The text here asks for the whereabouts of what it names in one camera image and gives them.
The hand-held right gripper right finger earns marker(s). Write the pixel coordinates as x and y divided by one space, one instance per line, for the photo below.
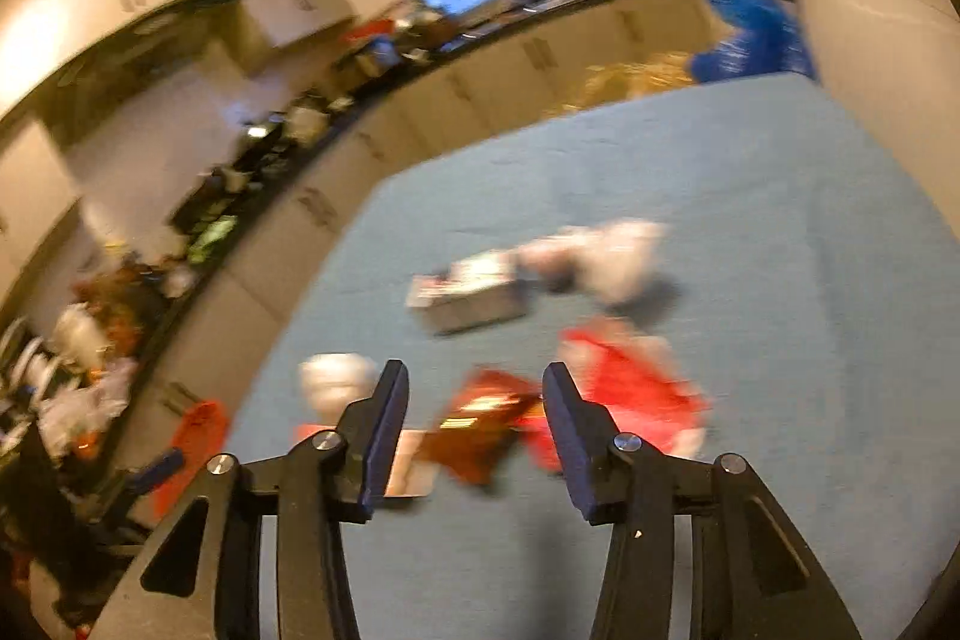
566 437

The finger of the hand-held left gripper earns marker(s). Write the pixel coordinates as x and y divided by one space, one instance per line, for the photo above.
154 469

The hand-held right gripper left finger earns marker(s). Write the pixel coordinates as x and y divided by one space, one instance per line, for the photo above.
382 430

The orange mesh basket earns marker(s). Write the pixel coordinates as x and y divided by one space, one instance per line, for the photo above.
199 430

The red-brown snack wrapper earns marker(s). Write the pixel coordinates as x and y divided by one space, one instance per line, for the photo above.
472 430

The red and white paper packet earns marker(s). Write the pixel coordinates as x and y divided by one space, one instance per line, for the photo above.
412 467

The white striped plastic bag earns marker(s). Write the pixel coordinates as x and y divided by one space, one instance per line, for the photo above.
337 381

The torn red paper packet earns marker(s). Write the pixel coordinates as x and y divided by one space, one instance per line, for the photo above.
637 385

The crumpled clear plastic bags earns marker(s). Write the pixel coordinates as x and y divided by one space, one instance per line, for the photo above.
82 385

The small printed carton box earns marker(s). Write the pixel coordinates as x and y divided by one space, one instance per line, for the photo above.
465 302

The black kitchen countertop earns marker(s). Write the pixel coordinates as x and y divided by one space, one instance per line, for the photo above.
360 119

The beige lower kitchen cabinets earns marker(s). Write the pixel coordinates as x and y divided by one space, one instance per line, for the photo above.
487 85

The yellow plastic bag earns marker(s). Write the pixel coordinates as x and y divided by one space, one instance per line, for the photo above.
637 78

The blue plastic bag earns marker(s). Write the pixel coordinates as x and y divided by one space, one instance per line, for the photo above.
757 40

